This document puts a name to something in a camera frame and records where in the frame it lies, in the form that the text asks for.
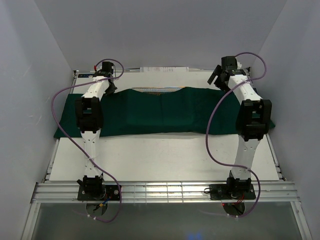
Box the green surgical cloth wrap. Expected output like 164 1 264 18
53 86 276 138

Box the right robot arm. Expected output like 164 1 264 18
206 56 272 202

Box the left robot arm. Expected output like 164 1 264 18
75 61 117 200

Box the left blue label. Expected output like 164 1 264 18
77 73 93 78

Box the metal mesh instrument tray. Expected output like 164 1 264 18
131 87 184 95

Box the white paper sheet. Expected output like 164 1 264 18
140 66 189 73

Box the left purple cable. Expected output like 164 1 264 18
51 58 125 223

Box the purple cable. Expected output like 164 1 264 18
51 58 125 223
199 51 268 218

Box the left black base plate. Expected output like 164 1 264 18
77 184 120 201

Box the aluminium front rail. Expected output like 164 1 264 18
31 181 300 204

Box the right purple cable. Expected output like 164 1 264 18
199 51 268 218

